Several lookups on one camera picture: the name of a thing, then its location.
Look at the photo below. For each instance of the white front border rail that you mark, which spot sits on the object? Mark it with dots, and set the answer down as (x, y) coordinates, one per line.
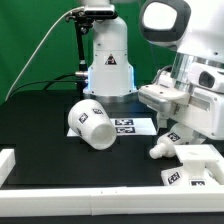
(110, 201)

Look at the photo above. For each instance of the white lamp base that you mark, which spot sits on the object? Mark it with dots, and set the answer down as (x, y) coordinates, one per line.
(201, 165)

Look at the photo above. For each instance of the white marker sheet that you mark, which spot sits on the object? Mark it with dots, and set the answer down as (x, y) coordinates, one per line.
(133, 127)

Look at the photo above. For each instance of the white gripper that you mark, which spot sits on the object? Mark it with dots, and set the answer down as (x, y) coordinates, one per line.
(200, 108)

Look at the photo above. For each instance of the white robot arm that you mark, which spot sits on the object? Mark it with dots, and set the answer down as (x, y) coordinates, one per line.
(194, 29)

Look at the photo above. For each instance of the white lamp shade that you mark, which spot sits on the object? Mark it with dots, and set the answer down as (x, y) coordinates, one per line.
(89, 108)

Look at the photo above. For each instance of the white lamp bulb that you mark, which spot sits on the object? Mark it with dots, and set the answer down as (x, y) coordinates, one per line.
(179, 134)

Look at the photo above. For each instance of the white left border block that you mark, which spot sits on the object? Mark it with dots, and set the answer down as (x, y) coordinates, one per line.
(7, 163)

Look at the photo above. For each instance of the black camera on stand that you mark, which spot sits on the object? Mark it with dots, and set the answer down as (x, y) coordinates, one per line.
(83, 18)

